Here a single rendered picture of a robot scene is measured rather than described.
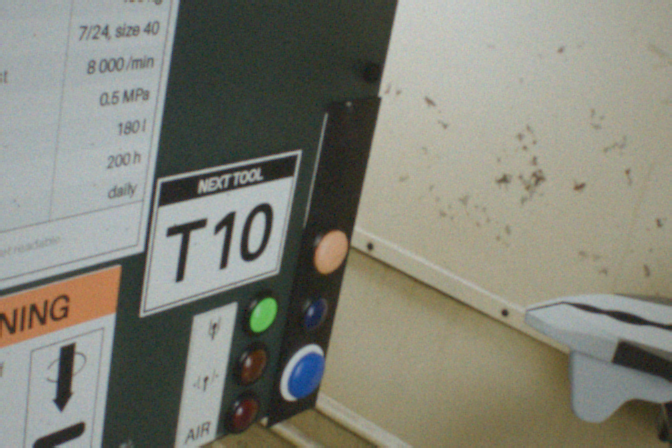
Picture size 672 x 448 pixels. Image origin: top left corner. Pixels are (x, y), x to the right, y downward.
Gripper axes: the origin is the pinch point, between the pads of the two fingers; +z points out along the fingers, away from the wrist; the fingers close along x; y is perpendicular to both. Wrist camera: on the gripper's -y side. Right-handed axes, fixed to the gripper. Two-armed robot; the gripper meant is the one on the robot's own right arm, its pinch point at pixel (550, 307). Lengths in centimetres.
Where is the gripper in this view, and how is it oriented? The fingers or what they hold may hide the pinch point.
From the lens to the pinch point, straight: 60.8
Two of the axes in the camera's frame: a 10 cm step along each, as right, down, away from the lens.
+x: 1.6, -3.5, 9.2
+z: -9.7, -2.3, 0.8
